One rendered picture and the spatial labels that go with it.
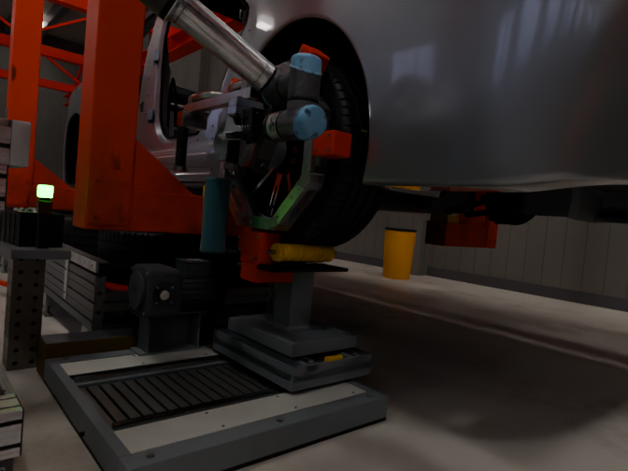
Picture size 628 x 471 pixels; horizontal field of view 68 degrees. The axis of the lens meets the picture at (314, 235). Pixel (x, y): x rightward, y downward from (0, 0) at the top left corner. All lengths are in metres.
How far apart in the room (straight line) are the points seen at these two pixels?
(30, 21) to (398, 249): 3.98
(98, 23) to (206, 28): 0.79
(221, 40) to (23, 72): 2.73
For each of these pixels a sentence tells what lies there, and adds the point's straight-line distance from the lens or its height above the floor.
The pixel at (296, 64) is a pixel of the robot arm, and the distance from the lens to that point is 1.13.
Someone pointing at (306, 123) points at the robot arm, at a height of 0.84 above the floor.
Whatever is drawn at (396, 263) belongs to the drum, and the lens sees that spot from 5.47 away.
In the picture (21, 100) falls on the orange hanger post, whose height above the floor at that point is 1.23.
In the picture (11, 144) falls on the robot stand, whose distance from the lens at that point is 1.10.
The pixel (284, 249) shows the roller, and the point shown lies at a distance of 1.50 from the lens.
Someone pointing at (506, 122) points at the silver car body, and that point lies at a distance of 1.14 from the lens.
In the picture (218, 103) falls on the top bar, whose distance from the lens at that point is 1.51.
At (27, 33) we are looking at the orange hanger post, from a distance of 3.88.
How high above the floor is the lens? 0.64
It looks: 2 degrees down
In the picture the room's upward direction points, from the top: 5 degrees clockwise
